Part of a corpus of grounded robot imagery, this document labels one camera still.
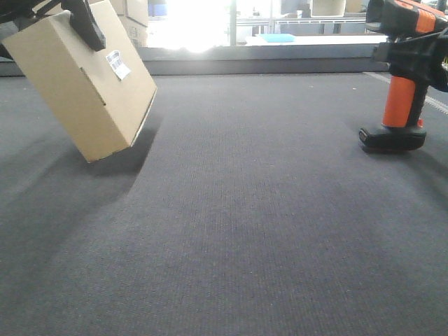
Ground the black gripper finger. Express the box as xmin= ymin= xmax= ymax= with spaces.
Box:
xmin=61 ymin=0 xmax=106 ymax=52

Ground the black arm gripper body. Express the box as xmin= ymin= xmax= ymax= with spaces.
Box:
xmin=372 ymin=29 xmax=447 ymax=92

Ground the orange black barcode scanner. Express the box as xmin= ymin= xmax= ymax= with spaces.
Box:
xmin=359 ymin=1 xmax=447 ymax=151

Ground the brown cardboard package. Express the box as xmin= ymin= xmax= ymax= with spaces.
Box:
xmin=3 ymin=1 xmax=157 ymax=162

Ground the stacked cardboard boxes background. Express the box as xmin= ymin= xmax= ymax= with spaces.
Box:
xmin=111 ymin=0 xmax=148 ymax=48

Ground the white barcode label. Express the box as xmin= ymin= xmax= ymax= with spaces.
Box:
xmin=106 ymin=50 xmax=131 ymax=81

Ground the white background table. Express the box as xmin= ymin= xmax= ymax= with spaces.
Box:
xmin=246 ymin=34 xmax=386 ymax=46

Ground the light blue tray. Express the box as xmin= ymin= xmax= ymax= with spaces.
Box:
xmin=256 ymin=34 xmax=295 ymax=43

